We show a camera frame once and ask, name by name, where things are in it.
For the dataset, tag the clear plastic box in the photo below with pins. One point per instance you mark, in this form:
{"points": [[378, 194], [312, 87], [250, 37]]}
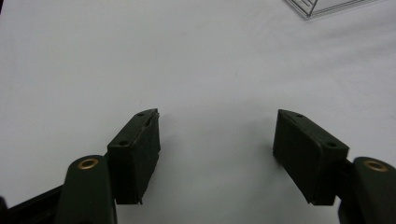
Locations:
{"points": [[323, 6]]}

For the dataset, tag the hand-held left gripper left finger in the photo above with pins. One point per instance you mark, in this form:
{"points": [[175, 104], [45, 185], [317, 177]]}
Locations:
{"points": [[134, 161]]}

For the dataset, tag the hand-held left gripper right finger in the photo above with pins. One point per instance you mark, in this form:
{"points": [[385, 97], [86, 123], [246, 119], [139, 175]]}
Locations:
{"points": [[308, 161]]}

